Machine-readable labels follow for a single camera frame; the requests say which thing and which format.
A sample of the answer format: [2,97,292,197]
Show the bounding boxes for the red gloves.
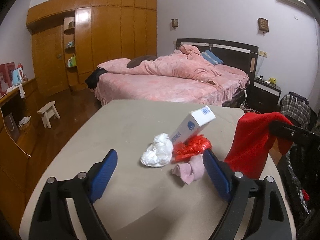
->
[225,112,292,179]

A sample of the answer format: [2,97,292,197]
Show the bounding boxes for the pink sock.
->
[171,154,205,185]

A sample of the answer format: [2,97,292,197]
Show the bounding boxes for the plaid clothing pile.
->
[280,94,311,129]

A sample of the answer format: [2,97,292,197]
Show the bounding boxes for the dark bedside nightstand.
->
[248,78,281,113]

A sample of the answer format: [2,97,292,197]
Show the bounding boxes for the yellow plush toy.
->
[268,77,277,85]

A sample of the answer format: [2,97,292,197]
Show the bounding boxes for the red crumpled plastic bag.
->
[172,134,212,163]

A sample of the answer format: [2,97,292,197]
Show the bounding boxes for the white blue carton box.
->
[170,105,216,145]

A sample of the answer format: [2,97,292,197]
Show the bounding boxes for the white crumpled plastic bag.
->
[140,133,174,168]

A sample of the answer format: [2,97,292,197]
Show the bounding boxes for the small white wooden stool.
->
[37,101,60,128]

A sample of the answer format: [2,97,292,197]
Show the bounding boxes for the wooden side counter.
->
[1,79,40,183]

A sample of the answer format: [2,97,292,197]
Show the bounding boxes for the black clothing on bed edge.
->
[85,68,107,90]

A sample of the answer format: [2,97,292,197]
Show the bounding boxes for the bed with dark headboard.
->
[94,38,259,107]

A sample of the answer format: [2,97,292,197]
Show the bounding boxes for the blue pillow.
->
[201,50,223,65]

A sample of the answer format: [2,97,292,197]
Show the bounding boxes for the pink comforter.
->
[98,45,221,82]

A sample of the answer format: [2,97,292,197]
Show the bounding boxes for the light blue electric kettle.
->
[12,67,24,86]

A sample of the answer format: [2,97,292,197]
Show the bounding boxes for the wooden wardrobe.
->
[26,0,157,96]

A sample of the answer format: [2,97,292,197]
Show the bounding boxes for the white charger cable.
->
[240,88,261,114]

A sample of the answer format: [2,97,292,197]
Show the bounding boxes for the yellow cable on counter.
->
[0,106,32,158]

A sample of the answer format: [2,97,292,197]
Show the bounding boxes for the right wall lamp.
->
[258,18,269,33]

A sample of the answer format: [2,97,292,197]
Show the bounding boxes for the wall lamp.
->
[258,18,269,33]
[171,18,179,29]

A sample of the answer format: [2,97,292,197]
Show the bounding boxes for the left wall lamp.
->
[171,18,179,29]

